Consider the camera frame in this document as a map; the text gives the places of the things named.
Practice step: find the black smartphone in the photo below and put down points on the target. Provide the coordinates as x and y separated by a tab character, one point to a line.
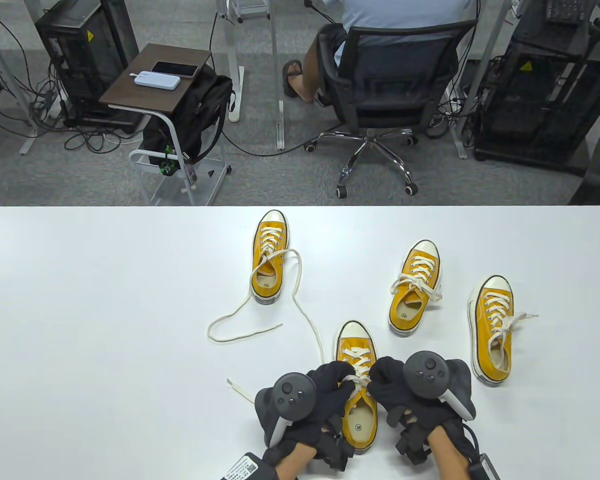
175	69

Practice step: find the pale blue power bank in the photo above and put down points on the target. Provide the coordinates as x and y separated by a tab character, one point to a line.
156	81

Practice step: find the white shoe lace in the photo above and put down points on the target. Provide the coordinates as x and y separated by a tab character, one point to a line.
416	284
269	245
358	356

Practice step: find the person's right forearm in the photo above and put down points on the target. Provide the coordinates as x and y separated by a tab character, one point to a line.
450	455

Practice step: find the black computer tower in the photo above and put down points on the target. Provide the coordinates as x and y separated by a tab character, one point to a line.
90	55

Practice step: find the white desk leg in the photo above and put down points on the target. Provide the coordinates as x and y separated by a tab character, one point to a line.
28	143
459	135
280	125
232	50

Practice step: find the person's left hand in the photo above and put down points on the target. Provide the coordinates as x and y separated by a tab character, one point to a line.
325	380

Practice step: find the dark grey handheld controller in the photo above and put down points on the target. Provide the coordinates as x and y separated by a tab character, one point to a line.
294	396
426	373

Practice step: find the brown top side table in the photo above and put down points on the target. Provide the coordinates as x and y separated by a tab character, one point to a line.
145	95

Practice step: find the black backpack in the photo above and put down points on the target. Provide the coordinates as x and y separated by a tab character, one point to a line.
200	115

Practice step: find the person's left forearm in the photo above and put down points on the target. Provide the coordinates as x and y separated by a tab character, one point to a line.
292	465

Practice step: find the person's right hand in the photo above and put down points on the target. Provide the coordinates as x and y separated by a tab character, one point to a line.
387	385

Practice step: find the white rolling cart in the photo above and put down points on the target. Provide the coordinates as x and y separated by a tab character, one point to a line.
250	7

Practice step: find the black mesh office chair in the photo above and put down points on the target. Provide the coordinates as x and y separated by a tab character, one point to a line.
390	112

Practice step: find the yellow canvas shoe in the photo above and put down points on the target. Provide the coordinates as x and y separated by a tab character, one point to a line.
405	315
355	332
265	287
492	367

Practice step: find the green backpack charm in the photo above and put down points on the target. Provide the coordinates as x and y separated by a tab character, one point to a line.
167	165

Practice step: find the black keyboard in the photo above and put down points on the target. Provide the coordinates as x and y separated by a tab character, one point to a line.
565	12

